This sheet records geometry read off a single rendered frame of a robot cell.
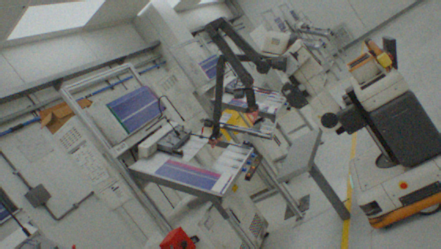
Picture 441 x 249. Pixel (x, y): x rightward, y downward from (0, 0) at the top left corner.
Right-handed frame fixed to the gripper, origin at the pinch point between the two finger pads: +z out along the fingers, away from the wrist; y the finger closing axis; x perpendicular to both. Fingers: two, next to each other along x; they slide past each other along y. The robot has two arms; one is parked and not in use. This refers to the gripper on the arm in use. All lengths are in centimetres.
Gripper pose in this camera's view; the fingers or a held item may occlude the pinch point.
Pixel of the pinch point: (215, 144)
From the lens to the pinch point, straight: 275.1
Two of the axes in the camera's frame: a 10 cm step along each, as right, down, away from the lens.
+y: -3.7, 3.8, -8.5
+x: 9.3, 2.2, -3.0
